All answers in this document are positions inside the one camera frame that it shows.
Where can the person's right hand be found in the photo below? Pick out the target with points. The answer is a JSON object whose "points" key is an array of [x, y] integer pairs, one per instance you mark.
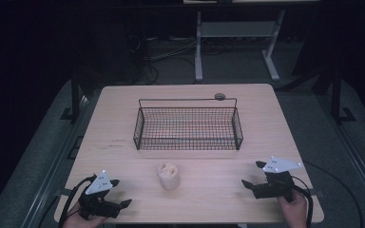
{"points": [[295, 212]]}

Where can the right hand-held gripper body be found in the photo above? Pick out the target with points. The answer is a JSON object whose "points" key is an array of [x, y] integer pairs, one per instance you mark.
{"points": [[275, 188]]}

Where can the black metal stand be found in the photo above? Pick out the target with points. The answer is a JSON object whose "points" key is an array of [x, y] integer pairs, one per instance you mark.
{"points": [[336, 95], [75, 98]]}

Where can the person's left hand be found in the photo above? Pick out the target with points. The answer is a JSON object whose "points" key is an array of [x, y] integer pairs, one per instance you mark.
{"points": [[76, 221]]}

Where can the white metal desk frame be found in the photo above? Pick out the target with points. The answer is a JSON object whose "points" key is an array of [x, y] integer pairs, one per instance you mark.
{"points": [[234, 29]]}

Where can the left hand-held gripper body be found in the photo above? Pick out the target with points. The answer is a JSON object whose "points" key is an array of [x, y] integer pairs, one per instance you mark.
{"points": [[99, 185]]}

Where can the small grey round object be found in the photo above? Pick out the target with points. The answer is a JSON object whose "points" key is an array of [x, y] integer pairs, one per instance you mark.
{"points": [[219, 96]]}

